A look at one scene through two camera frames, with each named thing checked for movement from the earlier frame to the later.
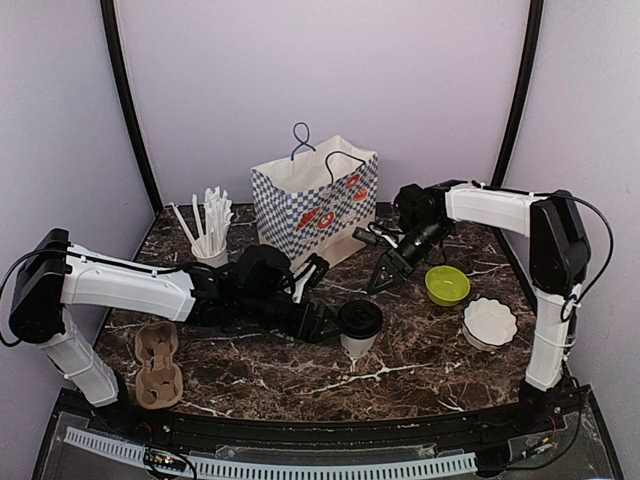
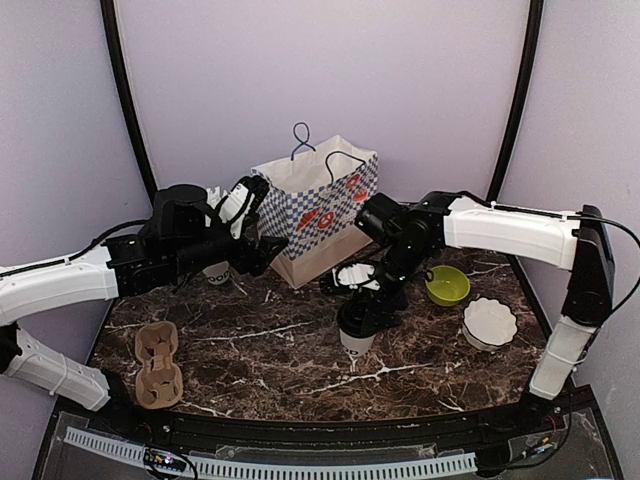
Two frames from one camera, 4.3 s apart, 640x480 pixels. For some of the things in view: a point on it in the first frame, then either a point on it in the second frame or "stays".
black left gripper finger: [323, 336] to [253, 268]
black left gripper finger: [329, 318] to [275, 246]
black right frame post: [536, 13] stays
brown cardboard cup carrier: [159, 385] stays
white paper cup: [357, 347] stays
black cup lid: [360, 318] stays
